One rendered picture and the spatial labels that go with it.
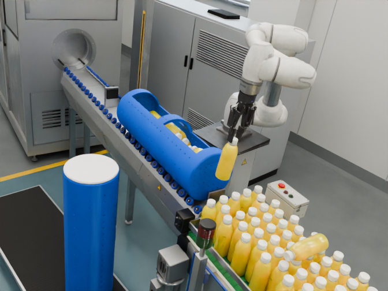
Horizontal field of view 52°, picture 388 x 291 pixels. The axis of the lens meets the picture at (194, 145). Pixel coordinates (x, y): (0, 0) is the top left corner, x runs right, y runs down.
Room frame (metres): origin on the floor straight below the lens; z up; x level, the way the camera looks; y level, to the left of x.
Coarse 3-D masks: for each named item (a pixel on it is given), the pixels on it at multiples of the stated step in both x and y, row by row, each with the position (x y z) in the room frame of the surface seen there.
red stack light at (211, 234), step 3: (198, 228) 1.14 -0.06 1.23; (201, 228) 1.12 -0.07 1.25; (198, 231) 1.13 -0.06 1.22; (201, 231) 1.12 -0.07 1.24; (204, 231) 1.11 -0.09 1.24; (207, 231) 1.11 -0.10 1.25; (210, 231) 1.12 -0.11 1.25; (213, 231) 1.12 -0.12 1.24; (201, 234) 1.12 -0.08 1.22; (204, 234) 1.12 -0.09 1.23; (207, 234) 1.11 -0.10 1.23; (210, 234) 1.12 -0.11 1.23; (213, 234) 1.13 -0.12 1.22; (204, 237) 1.11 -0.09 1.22; (207, 237) 1.11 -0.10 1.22; (210, 237) 1.12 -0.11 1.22
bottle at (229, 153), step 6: (228, 144) 1.57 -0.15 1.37; (234, 144) 1.56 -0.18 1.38; (222, 150) 1.57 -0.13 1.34; (228, 150) 1.55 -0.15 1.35; (234, 150) 1.55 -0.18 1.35; (222, 156) 1.56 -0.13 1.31; (228, 156) 1.54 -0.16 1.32; (234, 156) 1.55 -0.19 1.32; (222, 162) 1.55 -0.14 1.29; (228, 162) 1.54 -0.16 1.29; (234, 162) 1.57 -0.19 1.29; (222, 168) 1.54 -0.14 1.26; (228, 168) 1.54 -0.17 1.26; (216, 174) 1.56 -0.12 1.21; (222, 174) 1.54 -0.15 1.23; (228, 174) 1.55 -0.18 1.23
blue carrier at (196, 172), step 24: (144, 96) 2.43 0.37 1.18; (120, 120) 2.28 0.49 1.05; (144, 120) 2.07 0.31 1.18; (168, 120) 2.02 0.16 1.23; (144, 144) 2.00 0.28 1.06; (168, 144) 1.84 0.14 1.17; (192, 144) 2.09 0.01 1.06; (168, 168) 1.78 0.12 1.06; (192, 168) 1.65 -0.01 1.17; (216, 168) 1.72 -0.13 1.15; (192, 192) 1.65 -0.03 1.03
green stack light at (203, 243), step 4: (196, 240) 1.14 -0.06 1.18; (200, 240) 1.12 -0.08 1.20; (204, 240) 1.11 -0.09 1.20; (208, 240) 1.12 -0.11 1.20; (212, 240) 1.13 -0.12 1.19; (196, 244) 1.13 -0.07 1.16; (200, 244) 1.12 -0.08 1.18; (204, 244) 1.11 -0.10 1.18; (208, 244) 1.12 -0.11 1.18; (204, 248) 1.11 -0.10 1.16; (208, 248) 1.12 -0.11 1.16
